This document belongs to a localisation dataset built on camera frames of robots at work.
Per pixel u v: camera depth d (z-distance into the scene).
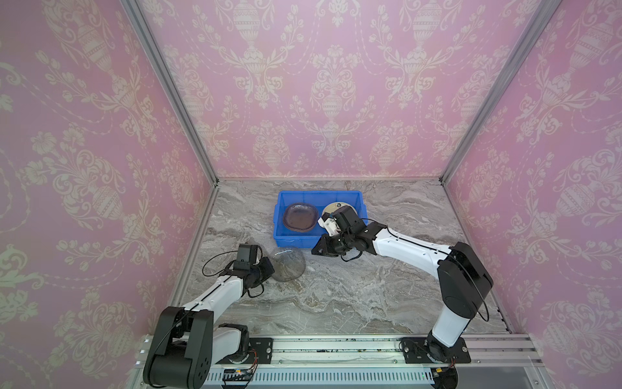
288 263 0.93
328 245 0.75
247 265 0.70
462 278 0.50
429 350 0.66
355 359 0.73
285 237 0.96
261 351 0.74
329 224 0.81
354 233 0.68
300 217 1.03
